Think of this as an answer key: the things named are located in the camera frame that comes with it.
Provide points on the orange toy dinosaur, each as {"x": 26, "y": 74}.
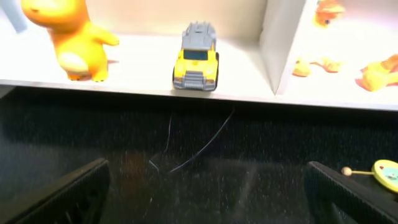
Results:
{"x": 74, "y": 37}

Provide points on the white plush duck yellow hat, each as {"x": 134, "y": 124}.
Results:
{"x": 377, "y": 76}

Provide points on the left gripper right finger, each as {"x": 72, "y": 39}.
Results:
{"x": 345, "y": 199}

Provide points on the white shelf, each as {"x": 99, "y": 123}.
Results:
{"x": 143, "y": 62}

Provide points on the yellow wooden rattle drum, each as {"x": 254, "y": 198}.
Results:
{"x": 387, "y": 174}

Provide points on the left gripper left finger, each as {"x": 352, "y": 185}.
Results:
{"x": 62, "y": 196}

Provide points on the grey and yellow toy truck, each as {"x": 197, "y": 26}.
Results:
{"x": 196, "y": 62}

